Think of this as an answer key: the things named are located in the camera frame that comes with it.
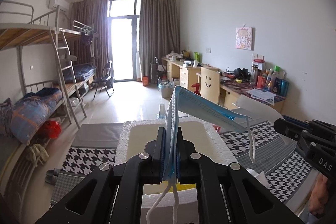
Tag right brown curtain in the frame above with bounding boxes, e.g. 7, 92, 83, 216
139, 0, 181, 77

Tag blue surgical face mask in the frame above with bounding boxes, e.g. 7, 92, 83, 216
146, 86, 256, 223

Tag white spray bottle red trigger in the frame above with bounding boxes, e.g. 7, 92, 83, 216
191, 83, 201, 96

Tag left brown curtain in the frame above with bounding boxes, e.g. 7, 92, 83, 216
70, 0, 109, 75

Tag blue sanitizer bottle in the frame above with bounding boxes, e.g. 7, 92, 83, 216
157, 103, 166, 119

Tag anime wall picture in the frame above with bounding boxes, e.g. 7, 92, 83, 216
235, 27, 253, 51

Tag brown curtain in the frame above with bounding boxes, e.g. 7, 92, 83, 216
139, 0, 181, 77
70, 0, 109, 75

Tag wooden desk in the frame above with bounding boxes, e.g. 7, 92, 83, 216
161, 56, 287, 113

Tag white styrofoam box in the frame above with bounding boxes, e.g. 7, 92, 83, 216
114, 117, 238, 212

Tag glass balcony door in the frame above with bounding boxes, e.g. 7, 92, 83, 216
107, 0, 141, 82

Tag houndstooth tablecloth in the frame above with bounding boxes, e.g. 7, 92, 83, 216
49, 108, 321, 214

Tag white air conditioner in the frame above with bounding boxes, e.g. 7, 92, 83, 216
48, 0, 70, 12

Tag red plastic bag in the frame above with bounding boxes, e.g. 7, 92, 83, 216
36, 121, 62, 139

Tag person's right hand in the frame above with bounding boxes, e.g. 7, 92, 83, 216
309, 174, 329, 215

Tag metal bunk bed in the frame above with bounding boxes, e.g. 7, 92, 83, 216
0, 0, 99, 151

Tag blue plaid quilt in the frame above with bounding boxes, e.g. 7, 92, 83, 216
1, 88, 63, 144

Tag papers on desk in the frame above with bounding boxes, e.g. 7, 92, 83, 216
247, 88, 276, 106

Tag black folding chair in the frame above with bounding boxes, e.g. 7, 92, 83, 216
92, 60, 114, 98

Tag teal bottle on desk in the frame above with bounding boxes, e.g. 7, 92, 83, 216
280, 80, 289, 97

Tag wooden smiley face chair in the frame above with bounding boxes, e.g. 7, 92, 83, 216
201, 67, 221, 104

